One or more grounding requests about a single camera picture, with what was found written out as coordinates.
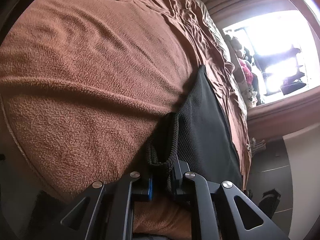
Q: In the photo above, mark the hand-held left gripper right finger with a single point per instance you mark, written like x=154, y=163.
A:
x=180, y=177

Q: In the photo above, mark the pink plush toy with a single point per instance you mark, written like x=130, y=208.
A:
x=246, y=71

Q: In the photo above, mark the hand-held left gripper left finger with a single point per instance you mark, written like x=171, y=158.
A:
x=150, y=190

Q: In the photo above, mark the brown blanket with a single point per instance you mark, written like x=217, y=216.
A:
x=87, y=80

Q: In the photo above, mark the brown curtain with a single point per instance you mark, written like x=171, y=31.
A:
x=250, y=2

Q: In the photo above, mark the black t-shirt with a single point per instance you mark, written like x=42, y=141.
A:
x=200, y=130

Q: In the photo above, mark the hanging dark coat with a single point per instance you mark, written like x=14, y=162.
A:
x=280, y=55

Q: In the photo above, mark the bottles on nightstand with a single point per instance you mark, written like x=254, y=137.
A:
x=258, y=145

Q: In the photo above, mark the window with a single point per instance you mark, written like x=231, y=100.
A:
x=270, y=32

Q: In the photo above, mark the pink curtain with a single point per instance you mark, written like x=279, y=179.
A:
x=280, y=115

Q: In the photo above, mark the hanging dark clothes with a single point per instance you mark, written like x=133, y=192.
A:
x=292, y=87

